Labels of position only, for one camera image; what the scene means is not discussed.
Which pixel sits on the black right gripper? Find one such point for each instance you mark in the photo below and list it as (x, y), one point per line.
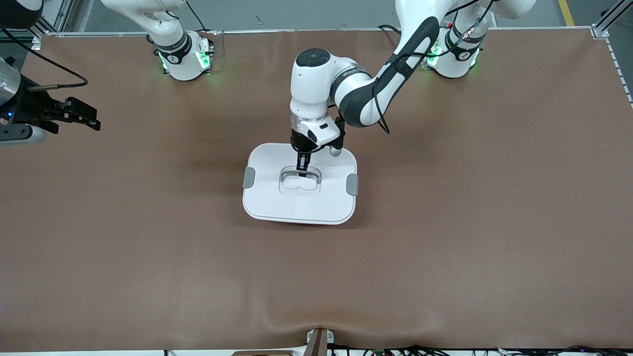
(30, 110)

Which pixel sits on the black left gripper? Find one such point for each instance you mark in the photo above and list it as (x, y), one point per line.
(298, 142)

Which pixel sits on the white box lid grey latches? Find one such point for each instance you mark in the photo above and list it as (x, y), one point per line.
(267, 202)

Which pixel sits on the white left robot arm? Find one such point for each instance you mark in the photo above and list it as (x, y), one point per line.
(316, 84)

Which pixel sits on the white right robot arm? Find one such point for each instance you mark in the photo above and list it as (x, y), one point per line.
(173, 49)

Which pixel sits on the metal table clamp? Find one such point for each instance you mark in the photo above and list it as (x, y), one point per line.
(316, 343)

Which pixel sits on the brown table mat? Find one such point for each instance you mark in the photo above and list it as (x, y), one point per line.
(148, 277)

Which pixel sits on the brown wooden board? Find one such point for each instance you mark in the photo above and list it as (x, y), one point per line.
(262, 353)

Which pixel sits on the aluminium frame profile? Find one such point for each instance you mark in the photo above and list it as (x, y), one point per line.
(610, 15)
(62, 15)

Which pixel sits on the silver table edge rail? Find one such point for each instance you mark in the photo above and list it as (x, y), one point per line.
(321, 30)

